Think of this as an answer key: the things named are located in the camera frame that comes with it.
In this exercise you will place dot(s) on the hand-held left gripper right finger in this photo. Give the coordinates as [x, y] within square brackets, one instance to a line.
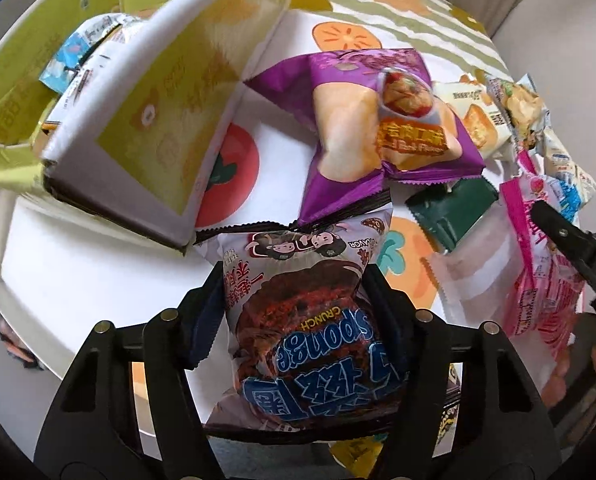
[395, 330]

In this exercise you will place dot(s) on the dark green packet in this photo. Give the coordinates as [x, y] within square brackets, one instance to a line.
[452, 210]

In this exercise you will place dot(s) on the chocolate sponge cake packet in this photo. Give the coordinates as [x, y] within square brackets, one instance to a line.
[298, 320]

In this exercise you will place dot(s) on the clear chip packet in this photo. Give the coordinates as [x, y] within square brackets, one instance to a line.
[520, 102]

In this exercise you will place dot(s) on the purple snack packet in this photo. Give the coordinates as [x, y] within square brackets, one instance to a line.
[338, 110]

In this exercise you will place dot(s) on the blue white snack packet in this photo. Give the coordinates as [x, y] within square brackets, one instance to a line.
[70, 57]
[567, 180]

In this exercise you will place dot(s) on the yellow snack packet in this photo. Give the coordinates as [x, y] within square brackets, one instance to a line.
[355, 457]

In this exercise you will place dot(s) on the green cardboard box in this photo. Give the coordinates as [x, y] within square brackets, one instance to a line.
[178, 110]

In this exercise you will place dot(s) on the white black text packet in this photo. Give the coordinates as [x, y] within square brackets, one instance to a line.
[93, 85]

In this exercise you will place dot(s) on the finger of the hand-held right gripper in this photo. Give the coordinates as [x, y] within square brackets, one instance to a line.
[567, 237]

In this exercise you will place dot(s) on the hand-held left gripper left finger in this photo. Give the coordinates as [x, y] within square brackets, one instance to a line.
[205, 332]

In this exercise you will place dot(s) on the cream bread packet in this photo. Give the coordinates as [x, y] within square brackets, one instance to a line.
[477, 120]

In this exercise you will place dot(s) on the striped floral blanket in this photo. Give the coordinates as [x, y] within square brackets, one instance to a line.
[427, 35]

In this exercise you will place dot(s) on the black yellow packet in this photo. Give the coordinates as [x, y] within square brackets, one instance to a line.
[447, 415]

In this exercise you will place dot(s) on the pink white snack packet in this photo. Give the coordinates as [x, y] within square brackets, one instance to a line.
[532, 260]

